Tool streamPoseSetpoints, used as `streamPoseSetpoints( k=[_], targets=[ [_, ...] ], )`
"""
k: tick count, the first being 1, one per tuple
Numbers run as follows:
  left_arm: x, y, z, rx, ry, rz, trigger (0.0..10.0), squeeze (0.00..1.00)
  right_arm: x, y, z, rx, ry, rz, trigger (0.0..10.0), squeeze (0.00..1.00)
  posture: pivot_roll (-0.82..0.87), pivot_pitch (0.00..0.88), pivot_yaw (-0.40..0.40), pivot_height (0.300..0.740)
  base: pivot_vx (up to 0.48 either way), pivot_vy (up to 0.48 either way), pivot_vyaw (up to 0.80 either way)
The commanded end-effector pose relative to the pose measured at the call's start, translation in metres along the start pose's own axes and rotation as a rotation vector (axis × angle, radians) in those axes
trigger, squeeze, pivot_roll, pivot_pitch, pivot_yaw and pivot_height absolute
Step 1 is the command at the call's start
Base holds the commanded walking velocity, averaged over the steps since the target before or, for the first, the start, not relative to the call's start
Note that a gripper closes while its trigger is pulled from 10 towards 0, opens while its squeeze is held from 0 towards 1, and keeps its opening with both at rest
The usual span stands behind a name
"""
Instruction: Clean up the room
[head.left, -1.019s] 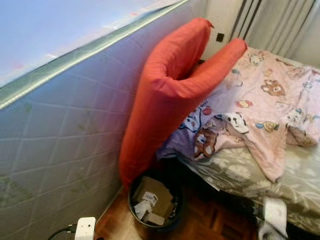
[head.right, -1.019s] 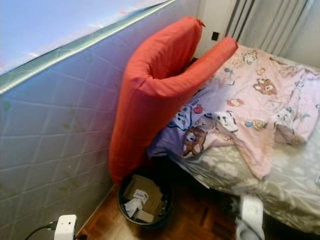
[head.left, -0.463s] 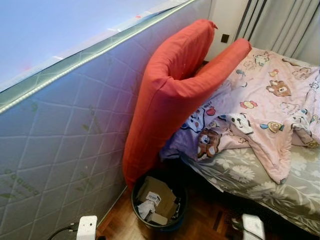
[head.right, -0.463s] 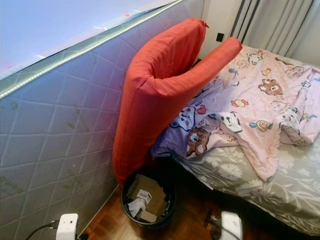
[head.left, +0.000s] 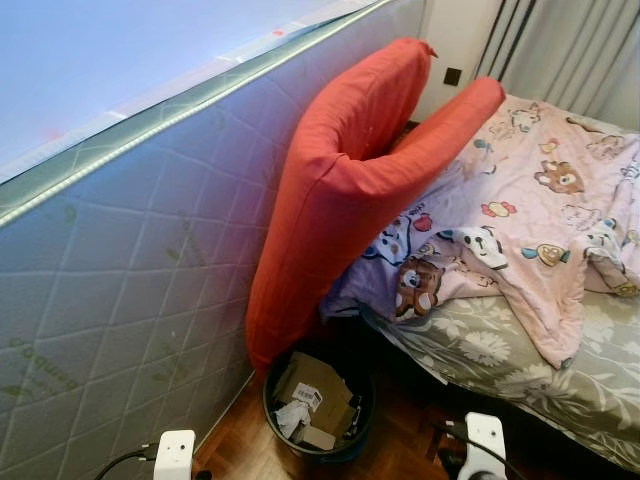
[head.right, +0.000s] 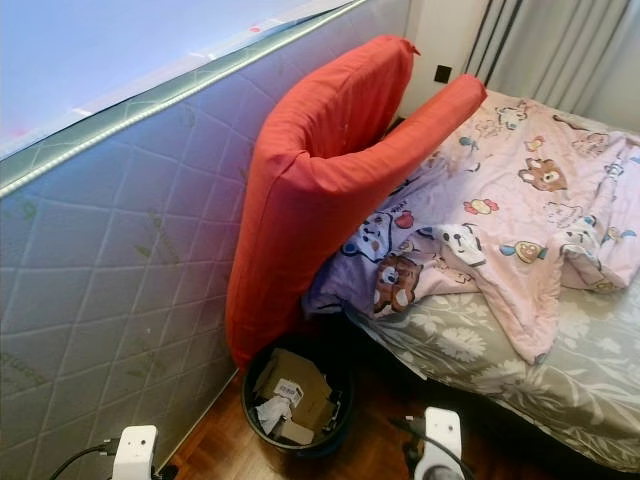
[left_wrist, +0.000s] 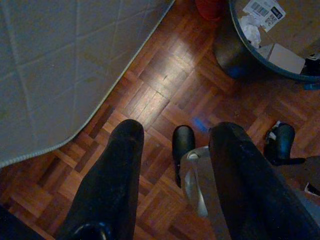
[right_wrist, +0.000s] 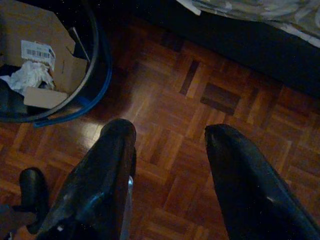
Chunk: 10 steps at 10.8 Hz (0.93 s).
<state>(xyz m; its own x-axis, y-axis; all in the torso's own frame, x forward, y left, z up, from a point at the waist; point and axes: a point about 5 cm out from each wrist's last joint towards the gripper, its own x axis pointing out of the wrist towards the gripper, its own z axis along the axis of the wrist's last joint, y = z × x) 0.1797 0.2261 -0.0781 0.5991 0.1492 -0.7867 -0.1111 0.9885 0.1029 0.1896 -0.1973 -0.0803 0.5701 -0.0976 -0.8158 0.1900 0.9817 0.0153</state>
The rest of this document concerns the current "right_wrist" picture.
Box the black bed base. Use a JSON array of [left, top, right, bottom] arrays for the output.
[[109, 0, 320, 100]]

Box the crumpled white paper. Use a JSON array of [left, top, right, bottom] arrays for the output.
[[0, 60, 55, 95]]

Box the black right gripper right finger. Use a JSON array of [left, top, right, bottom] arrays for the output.
[[204, 123, 320, 240]]

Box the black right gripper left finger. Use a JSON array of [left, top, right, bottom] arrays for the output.
[[36, 118, 138, 240]]

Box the black round trash bin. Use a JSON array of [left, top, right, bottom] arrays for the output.
[[0, 0, 113, 128]]

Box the grey floral bed sheet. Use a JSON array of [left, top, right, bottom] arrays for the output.
[[176, 0, 320, 47]]

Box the small plain cardboard piece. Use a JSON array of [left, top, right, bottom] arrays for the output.
[[23, 86, 68, 110]]

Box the black robot right foot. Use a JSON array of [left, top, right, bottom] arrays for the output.
[[19, 168, 50, 235]]

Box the brown cardboard box with label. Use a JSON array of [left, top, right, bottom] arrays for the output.
[[0, 0, 88, 93]]

